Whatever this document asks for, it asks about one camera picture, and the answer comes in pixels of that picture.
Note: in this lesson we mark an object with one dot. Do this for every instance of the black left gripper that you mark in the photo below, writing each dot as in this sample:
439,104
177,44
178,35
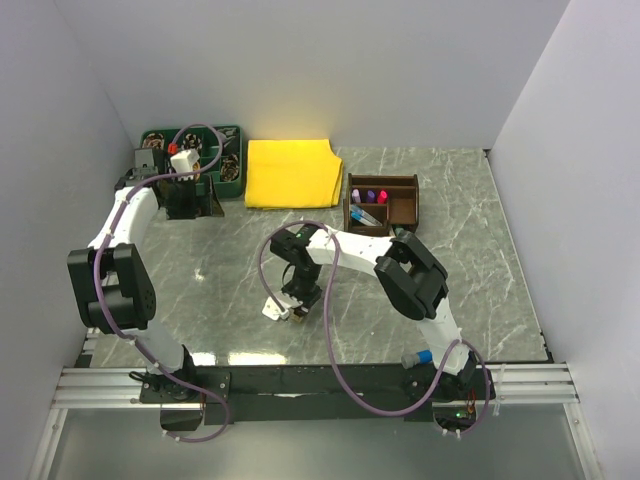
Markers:
198,206

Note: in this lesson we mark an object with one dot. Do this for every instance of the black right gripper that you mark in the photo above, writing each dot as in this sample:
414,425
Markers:
306,301

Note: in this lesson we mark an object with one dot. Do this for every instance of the blue capped marker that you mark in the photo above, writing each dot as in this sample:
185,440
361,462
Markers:
358,217

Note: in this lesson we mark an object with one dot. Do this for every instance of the clear blue ballpoint pen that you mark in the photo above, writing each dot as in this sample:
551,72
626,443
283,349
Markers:
358,209

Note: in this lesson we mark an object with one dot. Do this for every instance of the pink highlighter marker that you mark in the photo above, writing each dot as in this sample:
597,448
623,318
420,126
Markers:
382,197

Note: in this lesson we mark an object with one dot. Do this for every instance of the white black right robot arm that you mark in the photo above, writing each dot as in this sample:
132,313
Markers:
414,281

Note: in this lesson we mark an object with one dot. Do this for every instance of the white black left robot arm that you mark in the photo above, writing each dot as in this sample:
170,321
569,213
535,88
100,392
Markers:
114,292

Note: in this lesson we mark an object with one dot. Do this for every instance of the brown dotted rolled tie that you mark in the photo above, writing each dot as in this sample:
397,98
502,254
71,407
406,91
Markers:
229,168

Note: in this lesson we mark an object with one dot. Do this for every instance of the green compartment tray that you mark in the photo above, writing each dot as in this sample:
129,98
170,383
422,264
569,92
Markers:
230,190

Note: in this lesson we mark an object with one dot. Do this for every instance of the black patterned rolled tie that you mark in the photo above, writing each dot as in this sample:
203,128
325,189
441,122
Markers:
193,140

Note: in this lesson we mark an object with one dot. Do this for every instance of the yellow folded cloth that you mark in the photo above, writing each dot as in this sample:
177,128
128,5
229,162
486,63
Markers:
292,174

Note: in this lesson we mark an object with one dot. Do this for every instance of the grey rolled tie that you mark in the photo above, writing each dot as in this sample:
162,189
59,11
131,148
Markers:
231,139

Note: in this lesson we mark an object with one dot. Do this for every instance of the pink brown rolled tie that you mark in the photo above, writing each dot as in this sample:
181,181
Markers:
154,140

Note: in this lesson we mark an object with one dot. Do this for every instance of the brown wooden desk organizer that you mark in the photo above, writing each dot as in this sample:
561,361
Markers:
378,205

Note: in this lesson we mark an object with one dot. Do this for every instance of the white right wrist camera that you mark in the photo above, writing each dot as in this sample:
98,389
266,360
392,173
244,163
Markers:
279,308

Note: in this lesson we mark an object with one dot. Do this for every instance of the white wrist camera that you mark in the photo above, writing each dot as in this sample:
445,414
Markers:
279,308
185,161

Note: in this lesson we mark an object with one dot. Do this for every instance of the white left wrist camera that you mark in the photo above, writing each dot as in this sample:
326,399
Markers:
185,161

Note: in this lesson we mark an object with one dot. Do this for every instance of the aluminium frame rail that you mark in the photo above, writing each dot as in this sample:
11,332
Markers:
533,384

